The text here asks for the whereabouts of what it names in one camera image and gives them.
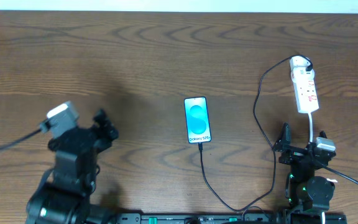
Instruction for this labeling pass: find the black charging cable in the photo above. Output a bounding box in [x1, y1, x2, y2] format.
[197, 54, 314, 213]

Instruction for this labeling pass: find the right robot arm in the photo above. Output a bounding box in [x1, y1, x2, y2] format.
[273, 123, 336, 223]

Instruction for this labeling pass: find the white USB charger plug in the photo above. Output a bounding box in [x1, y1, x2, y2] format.
[290, 55, 313, 71]

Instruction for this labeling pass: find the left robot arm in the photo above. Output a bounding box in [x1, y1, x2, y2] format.
[26, 108, 119, 224]

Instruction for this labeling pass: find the blue Galaxy smartphone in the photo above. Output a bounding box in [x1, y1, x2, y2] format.
[184, 96, 212, 144]

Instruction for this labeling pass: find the white power strip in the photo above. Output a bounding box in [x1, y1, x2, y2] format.
[291, 67, 319, 114]

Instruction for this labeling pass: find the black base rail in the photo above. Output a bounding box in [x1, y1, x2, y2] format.
[110, 212, 347, 224]

